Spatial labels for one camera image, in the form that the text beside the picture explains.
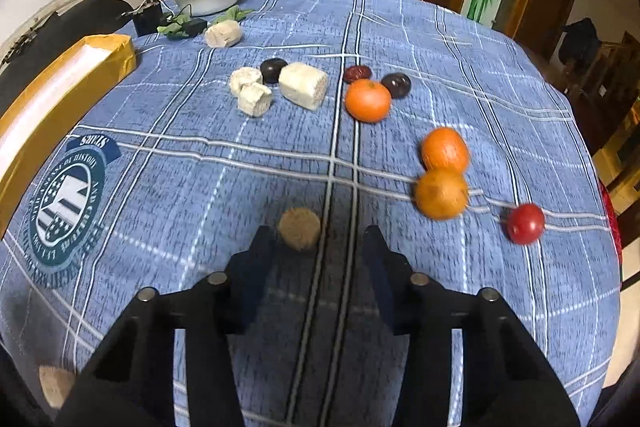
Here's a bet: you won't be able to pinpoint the orange tangerine top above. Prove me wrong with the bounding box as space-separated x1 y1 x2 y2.
345 79 392 124

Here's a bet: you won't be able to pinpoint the red jujube date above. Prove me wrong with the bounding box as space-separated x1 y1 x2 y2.
343 65 372 83

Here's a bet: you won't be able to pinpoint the orange tangerine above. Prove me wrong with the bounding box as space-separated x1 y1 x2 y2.
420 127 470 173
413 168 469 220
345 79 392 124

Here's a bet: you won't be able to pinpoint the blue plaid tablecloth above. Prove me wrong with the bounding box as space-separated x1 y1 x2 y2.
1 0 620 426

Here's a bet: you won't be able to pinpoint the dark plum left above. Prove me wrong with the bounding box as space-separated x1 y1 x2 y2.
259 57 288 84

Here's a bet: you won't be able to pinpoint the dark plum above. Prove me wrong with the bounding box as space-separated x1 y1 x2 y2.
259 57 288 84
380 72 412 100

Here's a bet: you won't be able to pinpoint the red cherry tomato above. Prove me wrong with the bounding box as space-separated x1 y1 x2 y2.
506 202 546 245

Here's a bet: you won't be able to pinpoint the large white sugarcane piece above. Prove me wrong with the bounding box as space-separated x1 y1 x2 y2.
279 62 329 110

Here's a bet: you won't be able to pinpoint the small black box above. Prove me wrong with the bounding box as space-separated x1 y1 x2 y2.
181 18 208 38

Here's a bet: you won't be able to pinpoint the white sugarcane piece far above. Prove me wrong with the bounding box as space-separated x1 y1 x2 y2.
204 20 243 49

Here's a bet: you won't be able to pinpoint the black cup with tools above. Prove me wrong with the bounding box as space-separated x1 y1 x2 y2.
131 0 163 37

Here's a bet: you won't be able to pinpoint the green leaves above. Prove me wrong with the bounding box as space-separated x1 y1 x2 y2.
156 4 254 40

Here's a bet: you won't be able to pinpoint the white sugarcane piece small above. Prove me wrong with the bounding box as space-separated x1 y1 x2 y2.
229 67 262 98

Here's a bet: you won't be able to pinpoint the tan round sugarcane piece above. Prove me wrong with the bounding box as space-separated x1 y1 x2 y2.
278 207 321 251

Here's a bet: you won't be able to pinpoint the dark plum right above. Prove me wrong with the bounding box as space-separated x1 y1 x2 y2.
380 72 412 100

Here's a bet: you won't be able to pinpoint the white sugarcane piece square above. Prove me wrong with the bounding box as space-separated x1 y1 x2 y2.
238 82 272 118

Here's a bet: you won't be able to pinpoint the black sofa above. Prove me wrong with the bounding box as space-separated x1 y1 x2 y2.
0 0 132 114

